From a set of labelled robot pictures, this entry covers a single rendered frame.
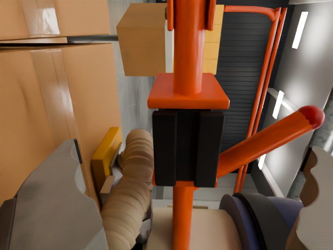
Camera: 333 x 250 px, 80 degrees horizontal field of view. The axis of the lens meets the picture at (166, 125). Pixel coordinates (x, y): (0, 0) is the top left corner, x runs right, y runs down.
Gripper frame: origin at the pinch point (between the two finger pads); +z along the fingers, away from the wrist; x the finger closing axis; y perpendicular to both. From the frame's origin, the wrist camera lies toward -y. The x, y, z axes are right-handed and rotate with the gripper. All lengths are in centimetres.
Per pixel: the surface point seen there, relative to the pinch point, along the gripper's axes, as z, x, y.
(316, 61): 782, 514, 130
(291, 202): 11.1, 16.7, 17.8
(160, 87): 5.3, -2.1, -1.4
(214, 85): 6.0, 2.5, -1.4
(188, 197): 3.5, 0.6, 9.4
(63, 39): 85, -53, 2
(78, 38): 177, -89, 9
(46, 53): 7.6, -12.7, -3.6
